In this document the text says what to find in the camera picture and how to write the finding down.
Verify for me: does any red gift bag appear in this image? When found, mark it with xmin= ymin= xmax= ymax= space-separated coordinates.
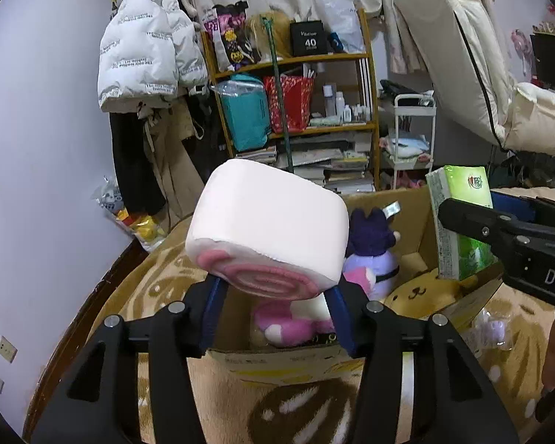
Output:
xmin=263 ymin=74 xmax=314 ymax=133

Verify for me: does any open cardboard box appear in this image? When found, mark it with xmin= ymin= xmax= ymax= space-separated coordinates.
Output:
xmin=209 ymin=188 xmax=500 ymax=386

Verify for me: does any purple dark-eared plush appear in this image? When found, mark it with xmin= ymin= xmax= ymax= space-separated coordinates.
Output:
xmin=343 ymin=202 xmax=401 ymax=301

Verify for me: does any stack of books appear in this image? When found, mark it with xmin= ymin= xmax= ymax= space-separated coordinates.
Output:
xmin=235 ymin=145 xmax=376 ymax=195

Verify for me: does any white rolling cart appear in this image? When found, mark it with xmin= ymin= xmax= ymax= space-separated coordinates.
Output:
xmin=381 ymin=90 xmax=437 ymax=189

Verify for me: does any black box marked 40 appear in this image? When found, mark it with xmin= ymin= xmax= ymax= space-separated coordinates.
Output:
xmin=290 ymin=20 xmax=328 ymax=57

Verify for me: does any wall socket upper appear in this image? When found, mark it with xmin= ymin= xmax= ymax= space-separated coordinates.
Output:
xmin=0 ymin=336 xmax=18 ymax=364

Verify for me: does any cream massage chair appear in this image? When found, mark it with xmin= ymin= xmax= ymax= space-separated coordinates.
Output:
xmin=394 ymin=0 xmax=555 ymax=157

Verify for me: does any wooden shelf unit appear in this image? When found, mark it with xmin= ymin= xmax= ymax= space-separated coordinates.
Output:
xmin=202 ymin=1 xmax=380 ymax=188

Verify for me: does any green pole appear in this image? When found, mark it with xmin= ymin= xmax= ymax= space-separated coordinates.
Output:
xmin=260 ymin=16 xmax=293 ymax=174

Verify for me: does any green tissue pack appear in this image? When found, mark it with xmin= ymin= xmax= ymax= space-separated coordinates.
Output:
xmin=426 ymin=165 xmax=495 ymax=281

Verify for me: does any colourful anime bag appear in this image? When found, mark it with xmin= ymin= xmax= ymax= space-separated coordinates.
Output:
xmin=202 ymin=0 xmax=260 ymax=72

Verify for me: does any beige hanging coat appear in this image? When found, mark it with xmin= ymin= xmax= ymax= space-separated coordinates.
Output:
xmin=144 ymin=99 xmax=204 ymax=232

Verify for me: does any blonde wig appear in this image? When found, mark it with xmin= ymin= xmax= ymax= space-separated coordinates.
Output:
xmin=246 ymin=9 xmax=293 ymax=62

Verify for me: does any bagged purple plush keychain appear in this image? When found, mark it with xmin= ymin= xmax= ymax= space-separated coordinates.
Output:
xmin=461 ymin=308 xmax=513 ymax=358

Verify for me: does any teal bag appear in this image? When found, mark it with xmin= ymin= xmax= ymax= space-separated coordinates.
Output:
xmin=211 ymin=74 xmax=270 ymax=152

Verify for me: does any yellow dog plush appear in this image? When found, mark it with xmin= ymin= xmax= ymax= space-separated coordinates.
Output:
xmin=384 ymin=269 xmax=478 ymax=319

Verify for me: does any white puffer jacket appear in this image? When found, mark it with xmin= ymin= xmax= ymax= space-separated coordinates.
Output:
xmin=98 ymin=0 xmax=208 ymax=113

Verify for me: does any pink swirl roll pillow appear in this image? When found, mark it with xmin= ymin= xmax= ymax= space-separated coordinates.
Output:
xmin=185 ymin=158 xmax=349 ymax=301

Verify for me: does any plastic bag with toys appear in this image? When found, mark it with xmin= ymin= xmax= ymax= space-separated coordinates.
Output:
xmin=92 ymin=177 xmax=166 ymax=253

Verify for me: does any pink plush bear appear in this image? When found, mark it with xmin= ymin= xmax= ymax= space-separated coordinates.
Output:
xmin=252 ymin=294 xmax=335 ymax=347

